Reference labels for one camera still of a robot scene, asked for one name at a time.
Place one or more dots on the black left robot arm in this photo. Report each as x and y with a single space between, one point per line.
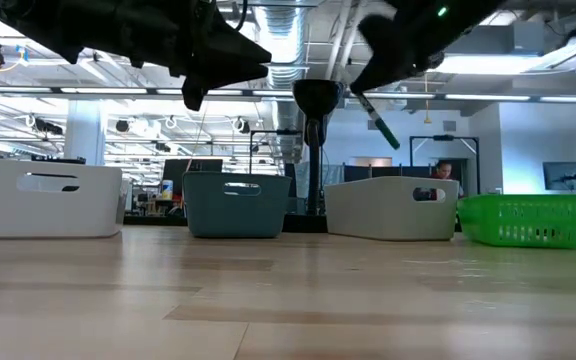
93 25

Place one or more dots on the black desk monitor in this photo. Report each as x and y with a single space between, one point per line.
193 167

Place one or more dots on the black aluminium table frame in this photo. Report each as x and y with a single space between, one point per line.
153 220

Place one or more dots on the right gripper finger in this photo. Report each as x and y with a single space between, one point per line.
361 85
379 81

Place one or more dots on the black wall monitor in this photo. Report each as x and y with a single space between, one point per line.
565 175

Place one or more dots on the black desk lamp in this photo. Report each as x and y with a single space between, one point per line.
318 100

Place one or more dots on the teal plastic bin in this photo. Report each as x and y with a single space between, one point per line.
208 215

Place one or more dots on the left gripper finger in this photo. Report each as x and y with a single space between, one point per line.
243 50
238 72

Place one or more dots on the dark green thin marker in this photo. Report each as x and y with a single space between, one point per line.
380 125

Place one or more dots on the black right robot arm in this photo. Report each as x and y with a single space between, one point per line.
473 20

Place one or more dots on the grey plastic bin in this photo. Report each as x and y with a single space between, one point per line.
368 210

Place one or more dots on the green mesh basket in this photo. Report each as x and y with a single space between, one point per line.
518 198

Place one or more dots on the white wipes canister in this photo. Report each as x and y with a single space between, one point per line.
167 190

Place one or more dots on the black gantry frame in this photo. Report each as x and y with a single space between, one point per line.
443 137
273 131

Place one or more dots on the person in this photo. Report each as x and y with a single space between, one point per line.
443 170

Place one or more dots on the silver ventilation duct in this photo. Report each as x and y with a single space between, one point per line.
283 40

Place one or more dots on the white plastic bin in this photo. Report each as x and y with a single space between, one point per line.
93 210

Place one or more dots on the dark office partition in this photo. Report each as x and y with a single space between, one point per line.
388 172

